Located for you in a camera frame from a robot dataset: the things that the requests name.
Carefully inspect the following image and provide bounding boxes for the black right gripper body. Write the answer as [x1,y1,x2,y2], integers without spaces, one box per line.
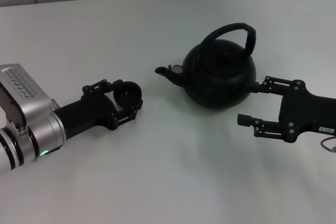
[278,81,336,144]

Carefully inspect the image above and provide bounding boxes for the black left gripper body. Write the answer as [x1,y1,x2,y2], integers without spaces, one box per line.
[54,92,118,140]

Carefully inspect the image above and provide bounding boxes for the small dark teacup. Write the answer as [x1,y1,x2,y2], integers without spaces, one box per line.
[112,80,144,111]

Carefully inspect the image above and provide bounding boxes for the black teapot with hoop handle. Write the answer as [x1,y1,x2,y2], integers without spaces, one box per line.
[154,22,257,110]

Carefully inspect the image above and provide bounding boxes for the silver plug with black cable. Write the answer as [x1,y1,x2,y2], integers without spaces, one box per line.
[320,136,336,154]

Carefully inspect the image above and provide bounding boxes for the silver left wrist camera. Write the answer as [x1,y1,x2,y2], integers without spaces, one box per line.
[0,63,53,131]

